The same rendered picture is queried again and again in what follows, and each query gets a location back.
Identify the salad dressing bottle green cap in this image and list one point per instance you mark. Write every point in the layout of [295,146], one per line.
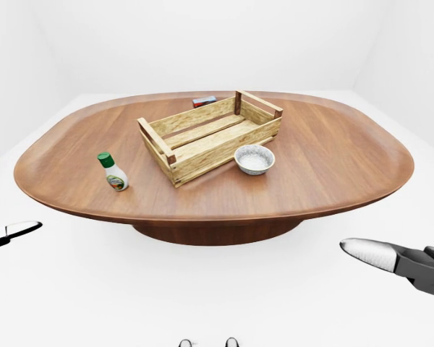
[115,177]

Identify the grey speckled bowl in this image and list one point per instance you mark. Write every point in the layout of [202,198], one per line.
[254,159]

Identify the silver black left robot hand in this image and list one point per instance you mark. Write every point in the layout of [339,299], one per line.
[20,227]

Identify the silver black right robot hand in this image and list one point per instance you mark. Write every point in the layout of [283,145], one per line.
[419,265]

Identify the small red and blue box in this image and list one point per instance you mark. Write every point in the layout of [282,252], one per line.
[203,101]

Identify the wooden slat tray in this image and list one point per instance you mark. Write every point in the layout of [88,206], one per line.
[209,139]

